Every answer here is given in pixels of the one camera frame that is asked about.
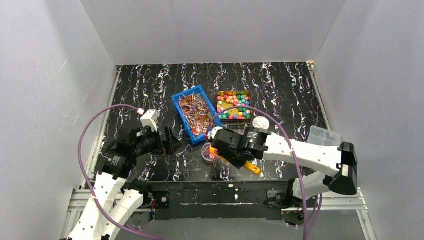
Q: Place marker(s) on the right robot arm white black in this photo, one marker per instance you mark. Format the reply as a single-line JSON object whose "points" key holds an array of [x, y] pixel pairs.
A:
{"points": [[335, 166]]}

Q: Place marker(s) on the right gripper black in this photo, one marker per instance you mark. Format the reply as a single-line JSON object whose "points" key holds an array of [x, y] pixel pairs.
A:
{"points": [[228, 147]]}

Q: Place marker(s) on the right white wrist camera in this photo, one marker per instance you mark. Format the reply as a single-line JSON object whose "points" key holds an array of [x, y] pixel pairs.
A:
{"points": [[212, 133]]}

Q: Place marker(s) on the white round jar lid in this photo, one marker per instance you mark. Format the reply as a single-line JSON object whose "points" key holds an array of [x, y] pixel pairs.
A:
{"points": [[261, 122]]}

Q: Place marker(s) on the square tin of star candies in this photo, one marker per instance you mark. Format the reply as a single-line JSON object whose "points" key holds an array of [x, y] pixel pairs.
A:
{"points": [[234, 106]]}

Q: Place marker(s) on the orange plastic scoop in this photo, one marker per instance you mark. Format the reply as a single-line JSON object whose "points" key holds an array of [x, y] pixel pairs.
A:
{"points": [[249, 166]]}

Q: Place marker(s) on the clear plastic compartment box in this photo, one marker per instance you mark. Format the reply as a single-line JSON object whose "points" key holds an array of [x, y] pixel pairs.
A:
{"points": [[323, 137]]}

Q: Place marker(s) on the blue plastic candy bin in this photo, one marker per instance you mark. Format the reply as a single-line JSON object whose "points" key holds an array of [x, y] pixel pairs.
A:
{"points": [[196, 112]]}

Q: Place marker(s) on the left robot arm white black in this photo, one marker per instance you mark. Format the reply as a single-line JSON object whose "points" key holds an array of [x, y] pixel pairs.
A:
{"points": [[112, 202]]}

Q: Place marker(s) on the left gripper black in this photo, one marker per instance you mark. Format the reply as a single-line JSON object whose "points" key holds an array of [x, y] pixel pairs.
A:
{"points": [[164, 141]]}

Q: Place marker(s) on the aluminium frame rail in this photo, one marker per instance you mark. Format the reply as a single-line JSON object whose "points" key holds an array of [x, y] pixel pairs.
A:
{"points": [[246, 200]]}

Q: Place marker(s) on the clear round plastic jar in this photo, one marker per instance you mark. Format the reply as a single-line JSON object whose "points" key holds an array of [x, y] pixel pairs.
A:
{"points": [[208, 156]]}

